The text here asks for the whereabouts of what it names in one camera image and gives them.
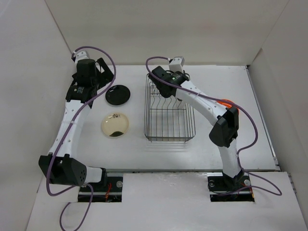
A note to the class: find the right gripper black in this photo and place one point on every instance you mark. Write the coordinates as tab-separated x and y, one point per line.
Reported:
171	73

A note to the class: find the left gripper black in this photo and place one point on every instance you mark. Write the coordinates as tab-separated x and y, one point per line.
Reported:
106	75

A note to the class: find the clear glass plate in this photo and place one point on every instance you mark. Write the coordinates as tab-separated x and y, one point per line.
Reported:
181	105

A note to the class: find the orange round plate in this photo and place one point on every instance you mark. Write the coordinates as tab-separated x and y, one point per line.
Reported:
228	104

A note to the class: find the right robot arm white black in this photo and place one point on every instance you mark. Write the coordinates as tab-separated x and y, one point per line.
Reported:
224	120

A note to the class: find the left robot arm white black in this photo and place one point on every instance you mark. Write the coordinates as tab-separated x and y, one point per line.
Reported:
60	165

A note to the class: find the black round plate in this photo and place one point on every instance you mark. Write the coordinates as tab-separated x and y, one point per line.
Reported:
117	95

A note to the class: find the cream plate with flower pattern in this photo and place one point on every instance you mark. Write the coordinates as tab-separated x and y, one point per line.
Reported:
115	125

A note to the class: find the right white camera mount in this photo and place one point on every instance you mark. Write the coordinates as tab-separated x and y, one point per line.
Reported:
176	64

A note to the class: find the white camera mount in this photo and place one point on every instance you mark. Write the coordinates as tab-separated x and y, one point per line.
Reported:
79	55
176	64

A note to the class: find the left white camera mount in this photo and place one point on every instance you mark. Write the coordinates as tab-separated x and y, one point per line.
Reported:
79	55

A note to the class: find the grey wire dish rack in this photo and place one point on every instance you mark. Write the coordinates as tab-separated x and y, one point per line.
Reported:
162	121

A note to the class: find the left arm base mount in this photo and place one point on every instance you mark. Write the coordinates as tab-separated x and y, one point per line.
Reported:
110	193

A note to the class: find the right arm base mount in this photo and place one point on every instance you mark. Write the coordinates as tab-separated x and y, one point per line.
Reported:
221	192

